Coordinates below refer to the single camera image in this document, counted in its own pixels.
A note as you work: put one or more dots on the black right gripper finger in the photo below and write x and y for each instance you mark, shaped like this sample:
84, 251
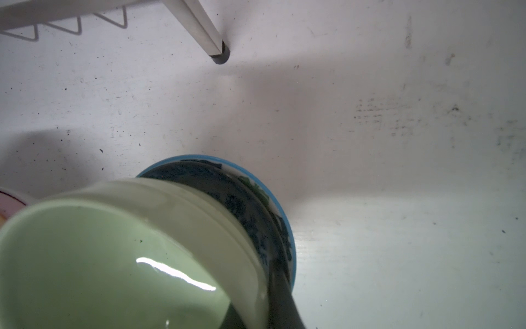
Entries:
283, 313

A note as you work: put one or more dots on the green leaf patterned bowl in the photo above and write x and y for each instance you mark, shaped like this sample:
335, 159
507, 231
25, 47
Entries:
279, 214

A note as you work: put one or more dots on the light green bowl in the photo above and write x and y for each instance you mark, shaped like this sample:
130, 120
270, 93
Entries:
134, 253

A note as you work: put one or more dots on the pink plate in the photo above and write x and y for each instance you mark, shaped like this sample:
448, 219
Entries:
12, 202

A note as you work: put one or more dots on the silver two-tier dish rack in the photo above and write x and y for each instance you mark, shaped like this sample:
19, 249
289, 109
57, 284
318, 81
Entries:
21, 19

